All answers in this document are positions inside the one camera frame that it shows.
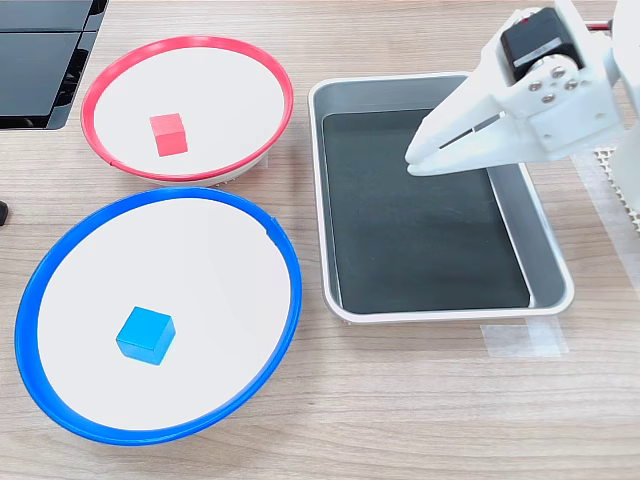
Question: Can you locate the red cube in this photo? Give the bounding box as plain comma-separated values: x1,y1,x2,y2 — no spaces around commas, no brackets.
148,112,189,157

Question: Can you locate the blue cube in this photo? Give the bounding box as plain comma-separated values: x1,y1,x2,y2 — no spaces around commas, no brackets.
115,305,177,366

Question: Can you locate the steel tray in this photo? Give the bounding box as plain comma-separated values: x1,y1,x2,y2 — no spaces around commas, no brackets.
307,73,576,324

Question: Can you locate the black tray mat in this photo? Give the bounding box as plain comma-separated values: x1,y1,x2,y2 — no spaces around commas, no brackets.
322,108,531,314

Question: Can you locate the long clear tape strip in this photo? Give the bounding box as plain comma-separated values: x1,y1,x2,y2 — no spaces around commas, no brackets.
572,149,640,296

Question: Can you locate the short clear tape piece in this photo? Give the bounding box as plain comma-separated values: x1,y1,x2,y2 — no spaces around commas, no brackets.
480,319,570,359

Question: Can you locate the red-rimmed white plate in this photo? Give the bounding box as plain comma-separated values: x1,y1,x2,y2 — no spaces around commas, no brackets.
80,34,295,187

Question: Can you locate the blue-rimmed white plate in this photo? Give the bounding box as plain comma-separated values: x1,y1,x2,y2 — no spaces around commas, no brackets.
13,187,304,447

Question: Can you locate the black flat device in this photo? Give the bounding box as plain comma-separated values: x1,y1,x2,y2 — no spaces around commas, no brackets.
0,0,109,131

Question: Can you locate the pale perforated base plate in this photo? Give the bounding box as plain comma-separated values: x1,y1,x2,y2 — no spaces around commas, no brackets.
592,144,640,234

